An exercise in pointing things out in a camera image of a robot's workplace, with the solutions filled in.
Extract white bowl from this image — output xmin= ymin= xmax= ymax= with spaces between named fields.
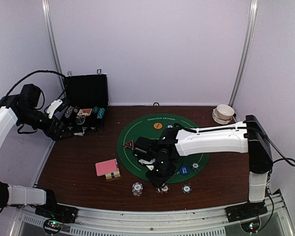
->
xmin=215 ymin=104 xmax=235 ymax=120

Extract orange round button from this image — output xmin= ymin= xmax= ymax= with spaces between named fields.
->
xmin=153 ymin=122 xmax=163 ymax=130

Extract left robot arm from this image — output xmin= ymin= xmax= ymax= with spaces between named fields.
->
xmin=0 ymin=84 xmax=73 ymax=218

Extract clear dealer button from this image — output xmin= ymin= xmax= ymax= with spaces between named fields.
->
xmin=75 ymin=117 xmax=86 ymax=125

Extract blue white chips in case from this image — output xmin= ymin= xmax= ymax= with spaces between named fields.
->
xmin=64 ymin=106 xmax=74 ymax=118

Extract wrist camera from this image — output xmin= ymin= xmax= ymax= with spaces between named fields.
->
xmin=133 ymin=137 xmax=159 ymax=161
xmin=20 ymin=84 xmax=45 ymax=110

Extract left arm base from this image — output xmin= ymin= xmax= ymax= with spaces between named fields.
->
xmin=35 ymin=205 xmax=79 ymax=223

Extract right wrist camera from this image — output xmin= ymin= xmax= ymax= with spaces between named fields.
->
xmin=133 ymin=137 xmax=159 ymax=161

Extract clear card box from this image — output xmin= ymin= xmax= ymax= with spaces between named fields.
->
xmin=105 ymin=159 xmax=120 ymax=180

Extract brown chip stack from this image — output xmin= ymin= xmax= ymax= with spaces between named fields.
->
xmin=156 ymin=184 xmax=170 ymax=194

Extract pink playing card deck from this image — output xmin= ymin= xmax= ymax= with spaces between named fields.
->
xmin=95 ymin=159 xmax=118 ymax=177

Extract black poker case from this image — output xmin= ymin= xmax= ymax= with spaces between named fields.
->
xmin=61 ymin=68 xmax=109 ymax=135

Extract blue round button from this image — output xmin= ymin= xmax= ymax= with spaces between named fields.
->
xmin=179 ymin=166 xmax=190 ymax=176

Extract blue white chip stack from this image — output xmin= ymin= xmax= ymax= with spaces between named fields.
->
xmin=132 ymin=182 xmax=143 ymax=197

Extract teal chip row in case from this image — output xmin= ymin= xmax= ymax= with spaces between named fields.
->
xmin=96 ymin=108 xmax=106 ymax=119

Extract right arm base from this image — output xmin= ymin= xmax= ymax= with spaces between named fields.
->
xmin=225 ymin=202 xmax=268 ymax=223

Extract white saucer dish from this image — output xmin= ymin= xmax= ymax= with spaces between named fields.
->
xmin=212 ymin=109 xmax=234 ymax=125

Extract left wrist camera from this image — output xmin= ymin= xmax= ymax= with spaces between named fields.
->
xmin=20 ymin=84 xmax=45 ymax=110

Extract green blue chip stack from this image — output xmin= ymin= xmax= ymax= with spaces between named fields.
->
xmin=181 ymin=185 xmax=192 ymax=194

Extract green blue chips in case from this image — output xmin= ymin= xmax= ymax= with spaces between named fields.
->
xmin=92 ymin=107 xmax=99 ymax=114

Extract round green poker mat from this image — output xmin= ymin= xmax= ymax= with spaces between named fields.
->
xmin=117 ymin=114 xmax=209 ymax=184

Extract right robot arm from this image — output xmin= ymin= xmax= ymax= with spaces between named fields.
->
xmin=133 ymin=115 xmax=274 ymax=217

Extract red card deck in case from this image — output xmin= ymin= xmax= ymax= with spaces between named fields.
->
xmin=77 ymin=108 xmax=92 ymax=117

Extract triangular black red button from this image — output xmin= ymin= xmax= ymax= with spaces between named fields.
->
xmin=122 ymin=140 xmax=134 ymax=150

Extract brown chips in case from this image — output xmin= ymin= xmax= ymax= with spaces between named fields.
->
xmin=73 ymin=106 xmax=80 ymax=113

